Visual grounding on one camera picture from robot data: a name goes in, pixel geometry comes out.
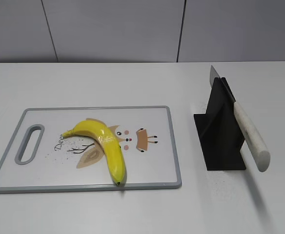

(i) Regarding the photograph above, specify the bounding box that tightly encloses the white grey-rimmed cutting board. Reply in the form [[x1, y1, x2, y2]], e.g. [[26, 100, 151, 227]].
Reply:
[[0, 106, 182, 194]]

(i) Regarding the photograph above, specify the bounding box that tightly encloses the yellow plastic banana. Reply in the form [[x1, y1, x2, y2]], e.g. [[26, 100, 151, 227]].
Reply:
[[62, 120, 126, 185]]

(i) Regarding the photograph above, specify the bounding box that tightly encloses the black knife stand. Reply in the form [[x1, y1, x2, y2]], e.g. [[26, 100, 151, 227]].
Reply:
[[194, 78, 246, 171]]

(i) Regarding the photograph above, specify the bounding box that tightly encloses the white-handled kitchen knife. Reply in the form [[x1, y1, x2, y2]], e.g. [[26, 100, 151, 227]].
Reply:
[[209, 65, 271, 172]]

